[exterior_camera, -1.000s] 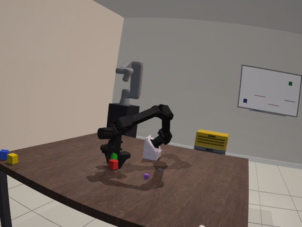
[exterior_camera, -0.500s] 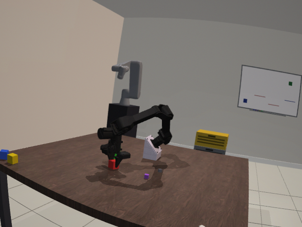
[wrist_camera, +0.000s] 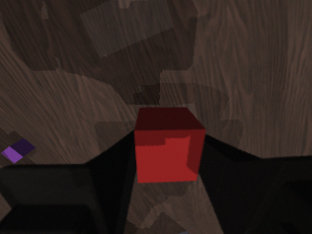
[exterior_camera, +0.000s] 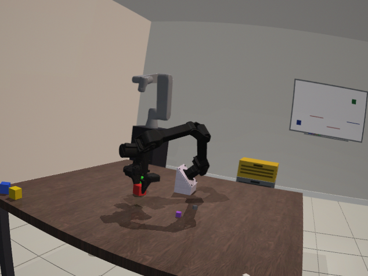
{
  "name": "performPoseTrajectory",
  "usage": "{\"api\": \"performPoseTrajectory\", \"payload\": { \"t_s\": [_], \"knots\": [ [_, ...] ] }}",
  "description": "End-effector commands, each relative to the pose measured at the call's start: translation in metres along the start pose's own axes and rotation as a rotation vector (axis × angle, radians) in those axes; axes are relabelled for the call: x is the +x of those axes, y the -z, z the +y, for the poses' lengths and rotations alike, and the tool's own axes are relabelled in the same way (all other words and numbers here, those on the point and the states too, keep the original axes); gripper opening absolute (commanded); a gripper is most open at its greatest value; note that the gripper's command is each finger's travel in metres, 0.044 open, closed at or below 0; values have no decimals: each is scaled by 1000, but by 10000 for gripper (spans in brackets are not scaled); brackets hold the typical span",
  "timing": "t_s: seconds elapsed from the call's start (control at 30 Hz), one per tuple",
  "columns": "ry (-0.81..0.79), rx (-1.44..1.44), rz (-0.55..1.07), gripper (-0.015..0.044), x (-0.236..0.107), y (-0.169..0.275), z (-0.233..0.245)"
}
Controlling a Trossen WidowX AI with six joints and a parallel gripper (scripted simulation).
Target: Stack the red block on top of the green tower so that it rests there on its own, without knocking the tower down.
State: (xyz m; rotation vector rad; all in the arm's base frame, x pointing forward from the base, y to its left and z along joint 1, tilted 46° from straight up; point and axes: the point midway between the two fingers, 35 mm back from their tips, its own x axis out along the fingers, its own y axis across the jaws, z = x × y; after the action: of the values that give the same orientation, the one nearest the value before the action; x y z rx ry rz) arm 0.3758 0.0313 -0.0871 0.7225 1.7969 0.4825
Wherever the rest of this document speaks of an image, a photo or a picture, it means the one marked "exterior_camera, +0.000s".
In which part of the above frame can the red block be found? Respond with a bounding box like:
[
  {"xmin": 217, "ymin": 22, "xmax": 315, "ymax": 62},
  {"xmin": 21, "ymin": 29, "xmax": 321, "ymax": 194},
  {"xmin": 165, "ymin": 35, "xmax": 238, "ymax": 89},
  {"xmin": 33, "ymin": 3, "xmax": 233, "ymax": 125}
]
[{"xmin": 133, "ymin": 184, "xmax": 146, "ymax": 196}]

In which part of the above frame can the yellow cube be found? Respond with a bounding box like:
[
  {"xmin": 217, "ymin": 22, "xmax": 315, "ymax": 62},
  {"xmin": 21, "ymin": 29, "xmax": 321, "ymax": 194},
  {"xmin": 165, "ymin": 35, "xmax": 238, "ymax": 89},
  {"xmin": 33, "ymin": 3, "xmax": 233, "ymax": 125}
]
[{"xmin": 9, "ymin": 186, "xmax": 22, "ymax": 200}]

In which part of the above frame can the blue block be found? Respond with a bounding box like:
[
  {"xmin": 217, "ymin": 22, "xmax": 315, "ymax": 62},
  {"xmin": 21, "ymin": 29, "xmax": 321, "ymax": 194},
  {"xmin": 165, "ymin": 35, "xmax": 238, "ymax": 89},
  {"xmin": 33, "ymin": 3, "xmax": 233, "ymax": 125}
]
[{"xmin": 0, "ymin": 181, "xmax": 10, "ymax": 194}]

